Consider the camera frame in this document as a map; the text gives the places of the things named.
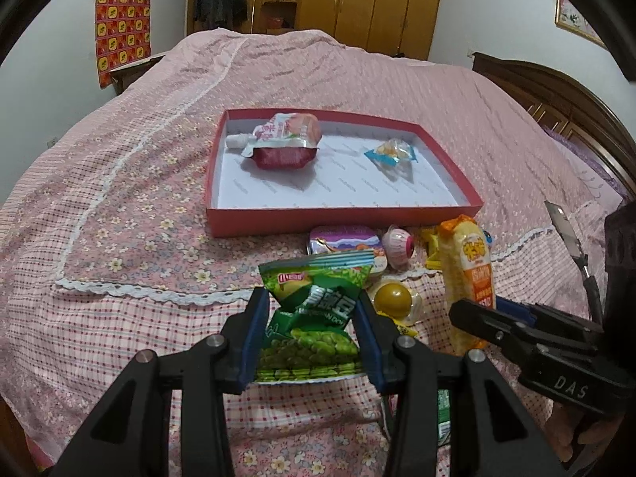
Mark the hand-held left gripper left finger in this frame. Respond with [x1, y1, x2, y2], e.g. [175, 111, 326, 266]
[50, 285, 271, 477]

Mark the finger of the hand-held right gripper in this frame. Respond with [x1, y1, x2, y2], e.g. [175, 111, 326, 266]
[450, 298, 537, 363]
[496, 297, 604, 334]

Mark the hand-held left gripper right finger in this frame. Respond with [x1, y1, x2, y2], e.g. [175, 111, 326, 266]
[354, 291, 567, 477]

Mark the gold ball candy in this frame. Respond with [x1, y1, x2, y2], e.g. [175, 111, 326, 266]
[368, 278, 428, 326]

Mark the green pea snack packet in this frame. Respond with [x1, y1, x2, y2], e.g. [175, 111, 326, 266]
[258, 251, 376, 386]

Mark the orange corn snack packet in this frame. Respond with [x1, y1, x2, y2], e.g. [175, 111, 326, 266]
[437, 215, 498, 353]

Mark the green white snack packet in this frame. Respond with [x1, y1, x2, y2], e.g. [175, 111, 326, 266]
[436, 388, 453, 440]

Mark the purple candy tin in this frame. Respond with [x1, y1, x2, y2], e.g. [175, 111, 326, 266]
[305, 225, 389, 276]

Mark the red cardboard box tray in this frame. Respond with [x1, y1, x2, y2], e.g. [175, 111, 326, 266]
[204, 108, 484, 238]

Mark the person's right hand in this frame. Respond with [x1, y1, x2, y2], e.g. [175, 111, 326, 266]
[544, 400, 617, 465]

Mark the pink eyeball candy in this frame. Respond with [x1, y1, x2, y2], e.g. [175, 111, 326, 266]
[382, 225, 415, 271]

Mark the purple pillow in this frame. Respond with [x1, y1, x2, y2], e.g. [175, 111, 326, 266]
[541, 124, 629, 204]

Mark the pink floral bedspread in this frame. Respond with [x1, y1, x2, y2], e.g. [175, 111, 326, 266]
[0, 27, 624, 477]

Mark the blue yellow candy packet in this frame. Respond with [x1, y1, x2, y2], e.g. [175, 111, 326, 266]
[364, 139, 421, 182]

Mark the pink spout drink pouch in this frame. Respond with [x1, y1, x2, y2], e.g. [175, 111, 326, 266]
[226, 112, 323, 172]

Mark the dark wooden headboard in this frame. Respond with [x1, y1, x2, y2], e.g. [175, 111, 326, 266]
[472, 51, 636, 204]

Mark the wooden side table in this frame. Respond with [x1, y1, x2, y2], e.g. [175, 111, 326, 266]
[109, 52, 167, 96]

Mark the wooden wardrobe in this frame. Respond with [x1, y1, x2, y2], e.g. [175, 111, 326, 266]
[295, 0, 445, 60]

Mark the framed wall picture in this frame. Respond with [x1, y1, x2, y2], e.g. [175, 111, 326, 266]
[554, 0, 609, 50]

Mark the red yellow wall poster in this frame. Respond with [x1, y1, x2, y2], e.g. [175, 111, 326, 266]
[94, 0, 152, 90]

